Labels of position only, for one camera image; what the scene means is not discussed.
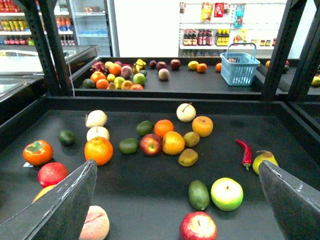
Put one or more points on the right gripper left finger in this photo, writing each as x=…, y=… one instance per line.
x=60, y=213

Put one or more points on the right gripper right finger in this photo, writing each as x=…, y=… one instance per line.
x=295, y=204

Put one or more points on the pink peach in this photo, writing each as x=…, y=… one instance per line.
x=96, y=225

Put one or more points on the red pomegranate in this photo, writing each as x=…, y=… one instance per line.
x=51, y=174

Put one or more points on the yellow pear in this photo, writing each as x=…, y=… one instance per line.
x=264, y=155

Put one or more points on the white blue label tag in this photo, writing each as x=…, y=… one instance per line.
x=27, y=165

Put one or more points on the orange persimmon with green calyx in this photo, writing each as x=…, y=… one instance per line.
x=38, y=153

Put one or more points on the red chili pepper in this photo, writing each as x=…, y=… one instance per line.
x=247, y=154

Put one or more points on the green apple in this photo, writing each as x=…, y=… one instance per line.
x=227, y=194

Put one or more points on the large round orange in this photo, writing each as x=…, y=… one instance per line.
x=99, y=149

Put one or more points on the dark green avocado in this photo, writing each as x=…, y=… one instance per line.
x=66, y=137

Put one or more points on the pale white pear middle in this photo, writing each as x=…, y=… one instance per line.
x=97, y=131

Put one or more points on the pale white pear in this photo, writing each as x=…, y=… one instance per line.
x=97, y=131
x=96, y=118

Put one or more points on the green lime lower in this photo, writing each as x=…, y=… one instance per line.
x=129, y=146

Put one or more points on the green lime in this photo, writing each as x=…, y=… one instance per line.
x=129, y=146
x=145, y=127

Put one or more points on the green avocado front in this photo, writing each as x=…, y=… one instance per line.
x=198, y=195

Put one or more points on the red apple front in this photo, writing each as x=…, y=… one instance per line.
x=198, y=226

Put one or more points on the pale white pear left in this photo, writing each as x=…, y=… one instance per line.
x=96, y=118

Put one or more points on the red yellow apple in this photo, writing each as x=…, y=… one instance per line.
x=151, y=144

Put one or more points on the brown kiwi lower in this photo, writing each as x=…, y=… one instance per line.
x=188, y=157

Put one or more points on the brown kiwi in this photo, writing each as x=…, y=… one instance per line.
x=191, y=139
x=188, y=157

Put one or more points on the green lime upper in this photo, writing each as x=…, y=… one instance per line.
x=145, y=127

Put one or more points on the yellow orange apple back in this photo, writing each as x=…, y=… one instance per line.
x=203, y=126

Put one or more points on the yellow orange apple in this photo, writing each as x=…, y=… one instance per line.
x=203, y=126
x=173, y=143

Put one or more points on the brown kiwi upper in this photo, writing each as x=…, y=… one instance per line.
x=191, y=139

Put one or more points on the yellow orange apple front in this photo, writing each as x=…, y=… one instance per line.
x=173, y=143

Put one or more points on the small orange tangerine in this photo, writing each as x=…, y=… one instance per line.
x=162, y=127

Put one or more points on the pale pear with stem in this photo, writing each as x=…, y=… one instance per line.
x=186, y=112

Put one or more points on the small blue basket far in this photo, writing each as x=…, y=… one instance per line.
x=238, y=68

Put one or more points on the glass top freezer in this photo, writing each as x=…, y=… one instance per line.
x=19, y=64

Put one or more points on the black shelf post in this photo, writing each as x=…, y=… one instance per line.
x=287, y=30

